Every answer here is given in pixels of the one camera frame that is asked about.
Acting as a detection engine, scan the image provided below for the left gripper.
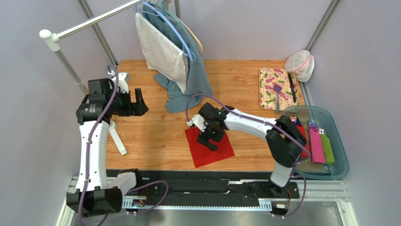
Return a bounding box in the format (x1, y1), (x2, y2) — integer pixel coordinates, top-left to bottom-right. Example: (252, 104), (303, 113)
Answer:
(106, 88), (148, 117)

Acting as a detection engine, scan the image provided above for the red paper napkin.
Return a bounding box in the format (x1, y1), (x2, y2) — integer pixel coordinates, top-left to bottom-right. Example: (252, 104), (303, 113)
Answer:
(185, 128), (235, 168)

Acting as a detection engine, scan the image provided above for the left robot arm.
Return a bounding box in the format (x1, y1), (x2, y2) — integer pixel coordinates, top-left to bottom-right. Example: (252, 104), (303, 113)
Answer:
(66, 79), (149, 218)

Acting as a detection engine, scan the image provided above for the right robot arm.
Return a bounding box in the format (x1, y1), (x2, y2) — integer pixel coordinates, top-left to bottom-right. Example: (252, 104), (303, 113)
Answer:
(187, 103), (307, 188)

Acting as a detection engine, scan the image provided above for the red napkin in bin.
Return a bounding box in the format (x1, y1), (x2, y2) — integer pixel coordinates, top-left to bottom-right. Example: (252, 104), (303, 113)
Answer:
(296, 124), (310, 158)

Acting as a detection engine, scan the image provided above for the white towel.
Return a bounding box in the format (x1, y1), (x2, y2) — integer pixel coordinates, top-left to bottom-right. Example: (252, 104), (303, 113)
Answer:
(136, 13), (188, 93)

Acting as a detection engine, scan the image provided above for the blue-grey shirt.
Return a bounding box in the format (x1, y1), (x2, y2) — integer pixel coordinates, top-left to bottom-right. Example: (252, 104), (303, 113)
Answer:
(141, 5), (213, 113)

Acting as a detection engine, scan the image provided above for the blue plastic hanger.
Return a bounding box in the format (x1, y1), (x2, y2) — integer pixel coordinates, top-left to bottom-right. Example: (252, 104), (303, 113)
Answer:
(142, 1), (196, 62)

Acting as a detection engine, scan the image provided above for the green hanger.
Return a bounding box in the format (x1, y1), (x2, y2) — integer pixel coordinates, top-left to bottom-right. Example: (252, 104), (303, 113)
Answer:
(148, 0), (182, 23)

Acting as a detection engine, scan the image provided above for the floral placemat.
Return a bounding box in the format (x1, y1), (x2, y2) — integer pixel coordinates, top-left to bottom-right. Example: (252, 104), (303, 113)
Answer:
(258, 67), (300, 113)

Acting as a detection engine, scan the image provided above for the wooden hanger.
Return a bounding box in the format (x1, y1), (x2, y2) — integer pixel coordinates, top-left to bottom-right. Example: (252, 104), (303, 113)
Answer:
(164, 0), (204, 55)

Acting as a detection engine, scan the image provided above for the white clothes rack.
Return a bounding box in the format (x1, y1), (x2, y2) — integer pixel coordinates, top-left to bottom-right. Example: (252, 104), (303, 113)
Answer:
(39, 0), (144, 155)

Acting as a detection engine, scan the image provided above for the teal plastic bin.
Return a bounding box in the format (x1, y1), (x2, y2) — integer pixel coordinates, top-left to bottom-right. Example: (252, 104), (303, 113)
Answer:
(282, 105), (349, 180)

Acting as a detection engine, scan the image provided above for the white mesh laundry bag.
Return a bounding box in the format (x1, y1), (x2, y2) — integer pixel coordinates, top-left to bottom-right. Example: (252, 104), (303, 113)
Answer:
(284, 50), (315, 82)

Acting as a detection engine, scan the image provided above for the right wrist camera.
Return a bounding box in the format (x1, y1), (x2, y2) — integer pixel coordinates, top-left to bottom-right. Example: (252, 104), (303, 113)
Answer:
(187, 114), (207, 132)

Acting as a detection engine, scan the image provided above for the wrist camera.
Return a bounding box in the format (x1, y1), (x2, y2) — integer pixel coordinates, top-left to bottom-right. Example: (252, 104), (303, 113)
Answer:
(187, 114), (207, 132)
(108, 72), (131, 93)

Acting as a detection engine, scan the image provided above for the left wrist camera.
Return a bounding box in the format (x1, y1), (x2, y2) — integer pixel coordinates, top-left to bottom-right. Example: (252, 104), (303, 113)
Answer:
(108, 72), (131, 93)

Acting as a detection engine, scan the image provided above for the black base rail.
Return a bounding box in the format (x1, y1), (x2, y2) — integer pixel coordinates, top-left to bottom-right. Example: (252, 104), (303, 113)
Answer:
(129, 170), (302, 209)

